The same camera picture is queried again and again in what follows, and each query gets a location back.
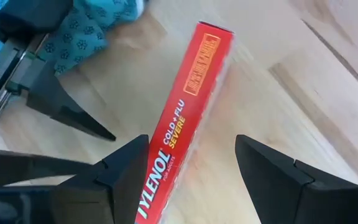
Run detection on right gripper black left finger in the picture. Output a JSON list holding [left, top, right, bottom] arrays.
[[0, 134, 150, 224]]

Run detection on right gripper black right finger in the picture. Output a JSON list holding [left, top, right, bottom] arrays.
[[234, 134, 358, 224]]

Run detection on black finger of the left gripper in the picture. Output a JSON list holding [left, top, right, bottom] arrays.
[[0, 150, 105, 188], [25, 58, 117, 142]]

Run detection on teal star-patterned folded gown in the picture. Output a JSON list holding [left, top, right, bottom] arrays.
[[0, 0, 149, 76]]

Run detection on red Tylenol medicine box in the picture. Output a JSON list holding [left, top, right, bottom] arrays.
[[134, 21, 236, 224]]

